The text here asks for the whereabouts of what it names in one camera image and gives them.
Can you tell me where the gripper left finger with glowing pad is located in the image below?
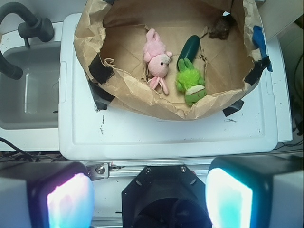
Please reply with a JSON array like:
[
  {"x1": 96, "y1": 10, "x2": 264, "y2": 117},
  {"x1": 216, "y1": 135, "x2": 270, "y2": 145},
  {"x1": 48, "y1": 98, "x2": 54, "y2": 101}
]
[{"x1": 0, "y1": 161, "x2": 95, "y2": 228}]

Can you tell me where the green plush toy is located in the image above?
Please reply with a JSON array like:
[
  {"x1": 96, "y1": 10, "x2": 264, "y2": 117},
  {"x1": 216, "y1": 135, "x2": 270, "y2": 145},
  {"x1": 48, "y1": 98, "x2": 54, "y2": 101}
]
[{"x1": 176, "y1": 58, "x2": 207, "y2": 106}]

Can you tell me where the brown paper bag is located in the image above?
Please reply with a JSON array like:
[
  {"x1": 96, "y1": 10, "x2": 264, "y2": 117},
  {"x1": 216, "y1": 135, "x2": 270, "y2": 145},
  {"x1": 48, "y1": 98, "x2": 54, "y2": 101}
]
[{"x1": 74, "y1": 0, "x2": 264, "y2": 120}]

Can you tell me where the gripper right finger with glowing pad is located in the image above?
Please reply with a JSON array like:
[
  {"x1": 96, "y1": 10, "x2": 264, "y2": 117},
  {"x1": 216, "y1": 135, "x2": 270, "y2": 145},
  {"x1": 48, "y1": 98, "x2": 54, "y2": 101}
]
[{"x1": 205, "y1": 155, "x2": 304, "y2": 228}]

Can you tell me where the aluminium rail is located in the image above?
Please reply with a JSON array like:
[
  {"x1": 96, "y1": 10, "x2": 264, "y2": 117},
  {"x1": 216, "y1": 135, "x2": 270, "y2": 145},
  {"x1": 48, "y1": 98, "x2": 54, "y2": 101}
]
[{"x1": 85, "y1": 161, "x2": 211, "y2": 179}]

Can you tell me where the brown fuzzy lump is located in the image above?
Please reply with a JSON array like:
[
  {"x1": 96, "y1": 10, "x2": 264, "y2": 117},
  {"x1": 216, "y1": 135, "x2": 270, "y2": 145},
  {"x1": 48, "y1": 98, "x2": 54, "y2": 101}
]
[{"x1": 209, "y1": 17, "x2": 230, "y2": 40}]

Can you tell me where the white plastic bin lid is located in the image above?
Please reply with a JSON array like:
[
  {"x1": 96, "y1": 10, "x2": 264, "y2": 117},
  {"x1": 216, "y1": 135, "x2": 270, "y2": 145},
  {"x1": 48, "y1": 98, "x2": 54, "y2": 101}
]
[{"x1": 58, "y1": 14, "x2": 278, "y2": 161}]

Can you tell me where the grey sink basin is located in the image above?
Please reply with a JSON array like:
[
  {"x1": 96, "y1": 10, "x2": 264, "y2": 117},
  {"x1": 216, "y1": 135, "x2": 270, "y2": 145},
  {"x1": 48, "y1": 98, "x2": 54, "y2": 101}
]
[{"x1": 0, "y1": 41, "x2": 61, "y2": 130}]

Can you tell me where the pink plush toy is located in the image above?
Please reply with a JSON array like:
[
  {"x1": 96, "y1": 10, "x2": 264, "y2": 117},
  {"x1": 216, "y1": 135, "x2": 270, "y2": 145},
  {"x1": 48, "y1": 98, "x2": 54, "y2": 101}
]
[{"x1": 142, "y1": 28, "x2": 173, "y2": 95}]

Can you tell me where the black faucet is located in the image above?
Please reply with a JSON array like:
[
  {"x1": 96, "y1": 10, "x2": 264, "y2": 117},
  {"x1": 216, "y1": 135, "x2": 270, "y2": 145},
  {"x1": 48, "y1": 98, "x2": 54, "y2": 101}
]
[{"x1": 0, "y1": 2, "x2": 55, "y2": 80}]

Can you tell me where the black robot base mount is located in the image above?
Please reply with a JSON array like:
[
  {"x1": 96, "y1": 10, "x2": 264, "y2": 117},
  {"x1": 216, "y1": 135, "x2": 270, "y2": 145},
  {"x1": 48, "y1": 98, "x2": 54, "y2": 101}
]
[{"x1": 121, "y1": 166, "x2": 212, "y2": 228}]

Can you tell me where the dark green cucumber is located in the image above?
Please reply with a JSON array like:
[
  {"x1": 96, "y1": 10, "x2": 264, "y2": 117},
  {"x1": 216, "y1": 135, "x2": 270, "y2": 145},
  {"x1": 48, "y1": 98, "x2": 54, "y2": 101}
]
[{"x1": 177, "y1": 35, "x2": 200, "y2": 67}]

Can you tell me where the blue tape strip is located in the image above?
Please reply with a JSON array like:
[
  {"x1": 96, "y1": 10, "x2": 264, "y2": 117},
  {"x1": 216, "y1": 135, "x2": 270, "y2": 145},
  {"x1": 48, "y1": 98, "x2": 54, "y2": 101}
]
[{"x1": 252, "y1": 25, "x2": 273, "y2": 72}]

